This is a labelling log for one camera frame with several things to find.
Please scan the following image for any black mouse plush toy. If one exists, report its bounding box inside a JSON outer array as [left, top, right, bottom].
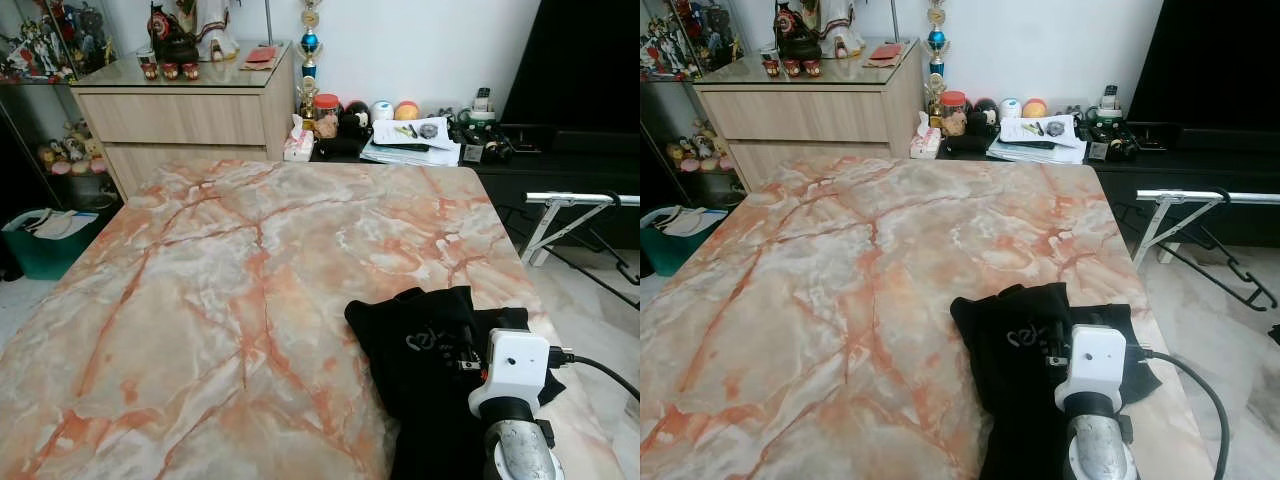
[[338, 100, 373, 139], [965, 98, 1001, 136]]

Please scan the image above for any black flat television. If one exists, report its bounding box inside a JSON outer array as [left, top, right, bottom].
[[500, 0, 640, 126], [1128, 0, 1280, 126]]

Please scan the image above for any black shirt white logo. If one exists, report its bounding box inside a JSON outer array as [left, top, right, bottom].
[[950, 283, 1163, 480], [345, 287, 566, 480]]

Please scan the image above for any red lid glass jar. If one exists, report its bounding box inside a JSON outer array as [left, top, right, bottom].
[[940, 91, 969, 138], [312, 94, 342, 139]]

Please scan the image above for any dark seated figurine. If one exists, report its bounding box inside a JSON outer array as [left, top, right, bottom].
[[775, 0, 826, 63], [148, 2, 201, 67]]

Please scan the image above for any thin black hanger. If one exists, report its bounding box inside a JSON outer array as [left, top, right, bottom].
[[1160, 190, 1280, 312], [540, 195, 640, 311]]

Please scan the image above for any pink tissue pack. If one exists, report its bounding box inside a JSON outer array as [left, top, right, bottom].
[[910, 112, 943, 161], [283, 113, 316, 163]]

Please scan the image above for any light wooden cabinet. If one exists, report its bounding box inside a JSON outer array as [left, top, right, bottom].
[[693, 40, 926, 191], [70, 42, 296, 196]]

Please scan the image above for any silver metal clothes rack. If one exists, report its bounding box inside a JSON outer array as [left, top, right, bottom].
[[520, 190, 640, 269], [1135, 188, 1280, 266]]

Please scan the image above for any teal plastic bin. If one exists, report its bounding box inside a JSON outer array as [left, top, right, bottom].
[[0, 208, 101, 281], [640, 205, 729, 278]]

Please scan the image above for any white paper stack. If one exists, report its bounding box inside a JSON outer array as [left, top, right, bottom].
[[358, 117, 463, 167], [985, 115, 1089, 166]]

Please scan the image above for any gold blue trophy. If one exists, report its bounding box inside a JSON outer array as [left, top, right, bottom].
[[925, 0, 949, 116], [296, 0, 324, 119]]

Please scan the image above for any black gold desk gadget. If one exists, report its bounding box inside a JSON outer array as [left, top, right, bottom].
[[1100, 122, 1141, 163], [478, 125, 516, 164]]

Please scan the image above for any glass display shelf with figurines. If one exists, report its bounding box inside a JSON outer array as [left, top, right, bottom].
[[0, 0, 121, 216], [640, 0, 736, 201]]

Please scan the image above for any black soundbar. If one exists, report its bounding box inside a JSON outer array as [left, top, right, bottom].
[[1125, 120, 1280, 151], [498, 122, 640, 153]]

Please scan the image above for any marble top folding table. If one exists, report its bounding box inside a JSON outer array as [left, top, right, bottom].
[[0, 160, 629, 480], [640, 160, 1216, 480]]

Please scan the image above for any white robed figurine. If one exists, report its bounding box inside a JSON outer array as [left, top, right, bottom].
[[822, 0, 867, 57], [195, 0, 241, 61]]

